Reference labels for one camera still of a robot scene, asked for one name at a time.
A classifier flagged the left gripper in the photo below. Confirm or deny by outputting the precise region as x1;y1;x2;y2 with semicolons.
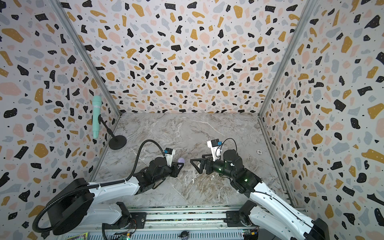
154;161;186;184

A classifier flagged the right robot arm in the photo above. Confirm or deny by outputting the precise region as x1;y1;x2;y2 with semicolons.
190;150;330;240

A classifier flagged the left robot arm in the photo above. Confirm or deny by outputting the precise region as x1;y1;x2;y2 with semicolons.
32;148;185;236

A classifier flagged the black microphone stand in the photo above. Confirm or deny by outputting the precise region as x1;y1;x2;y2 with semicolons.
98;115;127;150

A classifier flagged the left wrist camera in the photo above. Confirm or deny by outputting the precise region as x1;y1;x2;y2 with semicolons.
164;148;176;167

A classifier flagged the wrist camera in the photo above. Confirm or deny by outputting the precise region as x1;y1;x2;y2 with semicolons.
164;148;176;167
207;139;223;162

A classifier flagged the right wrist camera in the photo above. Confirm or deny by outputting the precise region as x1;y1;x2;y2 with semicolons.
207;139;223;162

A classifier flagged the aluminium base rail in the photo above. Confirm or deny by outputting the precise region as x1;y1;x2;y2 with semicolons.
59;204;316;240

